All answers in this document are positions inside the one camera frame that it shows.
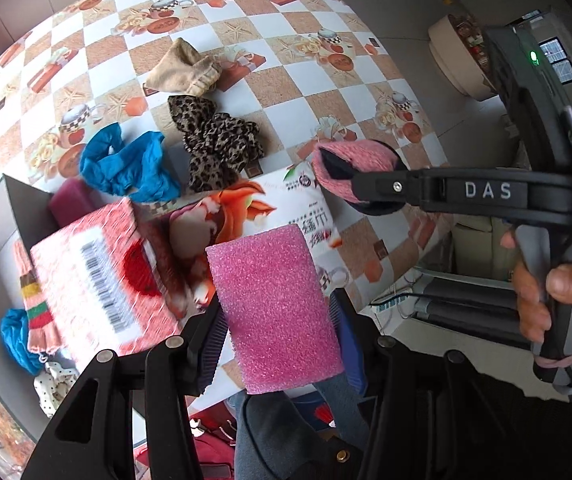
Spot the blue crinkled cloth cap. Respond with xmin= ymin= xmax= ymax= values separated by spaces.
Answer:
xmin=0 ymin=308 xmax=44 ymax=376
xmin=80 ymin=122 xmax=182 ymax=204

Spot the dark grey floor machine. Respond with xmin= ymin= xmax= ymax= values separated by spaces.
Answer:
xmin=411 ymin=275 xmax=537 ymax=351

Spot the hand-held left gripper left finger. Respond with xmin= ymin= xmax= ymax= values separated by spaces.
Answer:
xmin=21 ymin=300 xmax=229 ymax=480

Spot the floral tissue pack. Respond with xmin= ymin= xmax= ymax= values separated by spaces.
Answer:
xmin=138 ymin=165 xmax=347 ymax=311

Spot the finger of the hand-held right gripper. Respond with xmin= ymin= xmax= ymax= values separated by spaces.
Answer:
xmin=346 ymin=167 xmax=447 ymax=207

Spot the striped pink knit sock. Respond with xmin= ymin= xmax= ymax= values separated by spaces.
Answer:
xmin=13 ymin=240 xmax=64 ymax=356

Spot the leopard print scrunchie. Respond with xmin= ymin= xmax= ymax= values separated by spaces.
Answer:
xmin=167 ymin=95 xmax=266 ymax=193

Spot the red bag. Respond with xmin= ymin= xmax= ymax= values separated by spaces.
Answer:
xmin=136 ymin=405 xmax=239 ymax=480

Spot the checkered printed tablecloth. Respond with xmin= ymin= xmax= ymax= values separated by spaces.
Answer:
xmin=0 ymin=0 xmax=454 ymax=321

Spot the white power strip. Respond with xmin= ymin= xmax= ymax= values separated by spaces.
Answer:
xmin=368 ymin=292 xmax=409 ymax=333

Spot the beige fuzzy sock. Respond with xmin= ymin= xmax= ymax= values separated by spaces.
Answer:
xmin=144 ymin=37 xmax=222 ymax=97

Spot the magenta cloth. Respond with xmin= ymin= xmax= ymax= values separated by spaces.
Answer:
xmin=47 ymin=178 xmax=98 ymax=223

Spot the white polka dot cloth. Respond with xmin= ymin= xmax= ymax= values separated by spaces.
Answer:
xmin=33 ymin=360 xmax=79 ymax=418

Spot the cream round container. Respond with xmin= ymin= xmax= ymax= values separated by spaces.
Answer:
xmin=427 ymin=12 xmax=497 ymax=101

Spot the pink sponge block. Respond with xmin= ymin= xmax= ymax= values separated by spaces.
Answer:
xmin=205 ymin=224 xmax=346 ymax=396

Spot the pink black knit sock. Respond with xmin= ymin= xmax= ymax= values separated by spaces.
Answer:
xmin=312 ymin=140 xmax=409 ymax=216

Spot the red patterned tissue box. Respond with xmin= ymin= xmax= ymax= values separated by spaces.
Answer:
xmin=30 ymin=197 xmax=192 ymax=361

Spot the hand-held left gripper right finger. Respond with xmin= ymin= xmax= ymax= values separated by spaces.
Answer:
xmin=328 ymin=290 xmax=532 ymax=480

